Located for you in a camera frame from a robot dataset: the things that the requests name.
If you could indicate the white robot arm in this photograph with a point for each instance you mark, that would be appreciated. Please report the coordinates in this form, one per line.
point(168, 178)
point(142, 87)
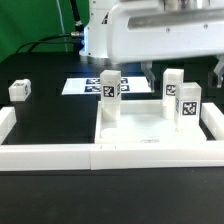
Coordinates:
point(125, 31)

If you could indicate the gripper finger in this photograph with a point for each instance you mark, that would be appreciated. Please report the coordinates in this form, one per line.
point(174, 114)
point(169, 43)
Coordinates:
point(215, 77)
point(146, 68)

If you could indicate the white tag sheet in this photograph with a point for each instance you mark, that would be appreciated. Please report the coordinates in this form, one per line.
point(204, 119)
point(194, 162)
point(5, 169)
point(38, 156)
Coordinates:
point(75, 86)

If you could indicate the white U-shaped fence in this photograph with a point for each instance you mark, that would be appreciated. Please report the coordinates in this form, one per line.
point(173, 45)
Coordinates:
point(110, 156)

